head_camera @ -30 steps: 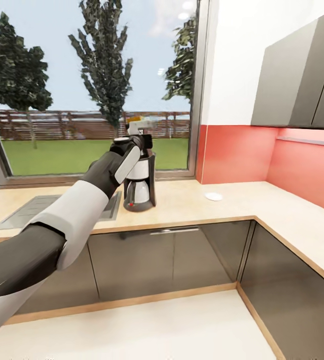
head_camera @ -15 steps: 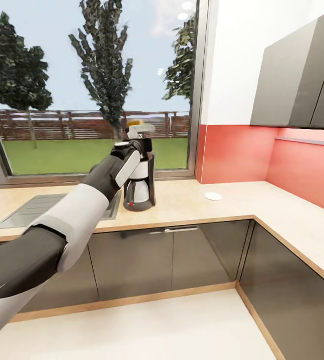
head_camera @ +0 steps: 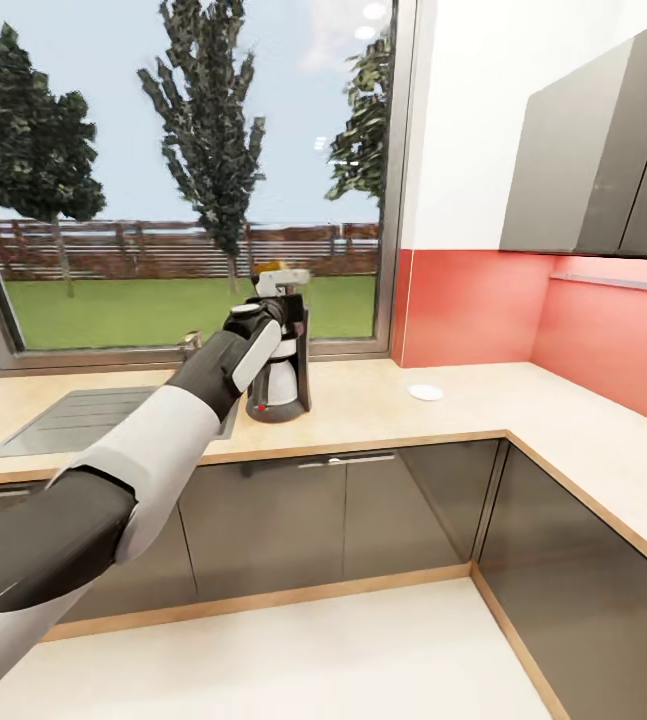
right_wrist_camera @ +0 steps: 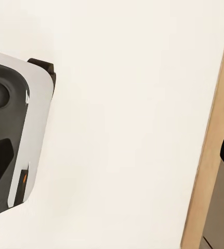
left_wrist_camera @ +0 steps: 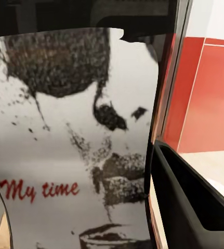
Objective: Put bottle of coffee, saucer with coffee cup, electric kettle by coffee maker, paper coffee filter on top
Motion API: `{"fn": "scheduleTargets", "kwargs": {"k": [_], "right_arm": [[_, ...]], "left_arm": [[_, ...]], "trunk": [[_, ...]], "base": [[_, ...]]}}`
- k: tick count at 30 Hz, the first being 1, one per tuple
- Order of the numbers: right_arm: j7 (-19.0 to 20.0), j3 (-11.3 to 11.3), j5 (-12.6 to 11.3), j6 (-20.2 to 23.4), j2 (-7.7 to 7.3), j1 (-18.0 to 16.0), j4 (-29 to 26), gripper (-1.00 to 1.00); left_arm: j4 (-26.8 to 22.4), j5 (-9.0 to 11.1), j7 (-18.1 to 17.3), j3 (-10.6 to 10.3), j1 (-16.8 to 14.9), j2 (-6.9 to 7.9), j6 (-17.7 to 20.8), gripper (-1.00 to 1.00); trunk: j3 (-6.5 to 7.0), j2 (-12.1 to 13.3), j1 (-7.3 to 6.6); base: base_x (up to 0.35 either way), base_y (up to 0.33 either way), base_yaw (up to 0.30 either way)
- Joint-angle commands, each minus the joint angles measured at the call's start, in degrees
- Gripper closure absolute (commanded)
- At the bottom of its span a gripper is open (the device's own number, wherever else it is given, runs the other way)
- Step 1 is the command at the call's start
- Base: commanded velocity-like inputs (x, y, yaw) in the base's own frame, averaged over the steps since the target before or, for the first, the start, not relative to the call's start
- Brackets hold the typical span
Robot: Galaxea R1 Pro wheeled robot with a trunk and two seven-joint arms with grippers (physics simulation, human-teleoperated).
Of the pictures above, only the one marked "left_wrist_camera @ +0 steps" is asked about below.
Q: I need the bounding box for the saucer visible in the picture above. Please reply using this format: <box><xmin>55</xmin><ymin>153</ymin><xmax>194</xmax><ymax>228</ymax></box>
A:
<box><xmin>205</xmin><ymin>178</ymin><xmax>224</xmax><ymax>196</ymax></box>

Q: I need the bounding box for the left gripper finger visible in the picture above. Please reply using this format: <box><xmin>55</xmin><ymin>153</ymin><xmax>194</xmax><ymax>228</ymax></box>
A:
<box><xmin>151</xmin><ymin>140</ymin><xmax>224</xmax><ymax>249</ymax></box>

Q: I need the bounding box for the bottle of coffee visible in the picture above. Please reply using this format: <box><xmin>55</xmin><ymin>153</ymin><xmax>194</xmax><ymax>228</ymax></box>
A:
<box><xmin>0</xmin><ymin>0</ymin><xmax>180</xmax><ymax>249</ymax></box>

